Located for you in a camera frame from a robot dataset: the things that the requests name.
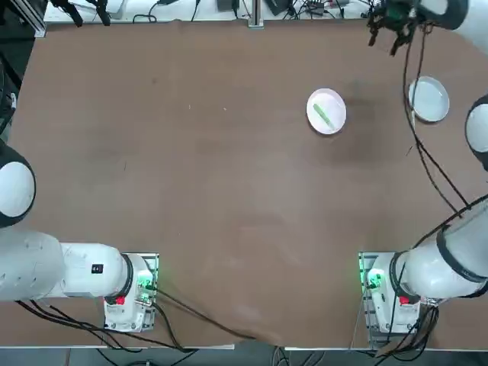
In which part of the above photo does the white plate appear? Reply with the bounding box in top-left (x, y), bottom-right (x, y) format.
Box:
top-left (306, 88), bottom-right (348, 136)

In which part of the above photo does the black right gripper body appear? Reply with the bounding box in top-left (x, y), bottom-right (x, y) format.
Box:
top-left (371, 0), bottom-right (420, 27)

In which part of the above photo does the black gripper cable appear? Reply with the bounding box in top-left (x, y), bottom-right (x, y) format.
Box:
top-left (401, 21), bottom-right (470, 219)

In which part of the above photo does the aluminium frame post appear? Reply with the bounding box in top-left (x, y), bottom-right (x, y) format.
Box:
top-left (247, 0), bottom-right (265, 30)

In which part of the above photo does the green marker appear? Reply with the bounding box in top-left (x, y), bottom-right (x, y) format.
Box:
top-left (313, 103), bottom-right (336, 130)

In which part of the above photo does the black base cable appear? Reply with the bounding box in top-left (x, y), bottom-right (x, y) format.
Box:
top-left (154, 287), bottom-right (268, 342)

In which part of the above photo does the aluminium frame rail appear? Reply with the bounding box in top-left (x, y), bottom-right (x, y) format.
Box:
top-left (21, 0), bottom-right (47, 38)

